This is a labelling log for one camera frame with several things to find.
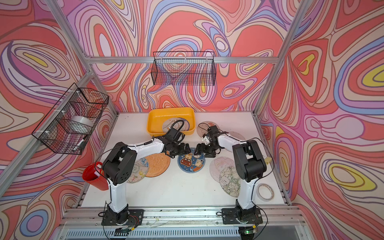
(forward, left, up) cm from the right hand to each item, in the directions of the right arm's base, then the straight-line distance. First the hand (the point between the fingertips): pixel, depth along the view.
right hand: (201, 158), depth 93 cm
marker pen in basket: (-4, +59, +25) cm, 64 cm away
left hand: (+3, +8, +1) cm, 9 cm away
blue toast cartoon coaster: (-4, +7, -1) cm, 8 cm away
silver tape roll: (+2, +57, +33) cm, 66 cm away
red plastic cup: (-11, +59, +8) cm, 61 cm away
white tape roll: (-22, -34, -1) cm, 40 cm away
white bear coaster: (+30, +22, +1) cm, 37 cm away
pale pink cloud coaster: (-4, -11, -2) cm, 12 cm away
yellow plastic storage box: (+38, +33, 0) cm, 50 cm away
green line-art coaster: (-15, -16, -1) cm, 22 cm away
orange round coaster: (-3, +27, 0) cm, 27 cm away
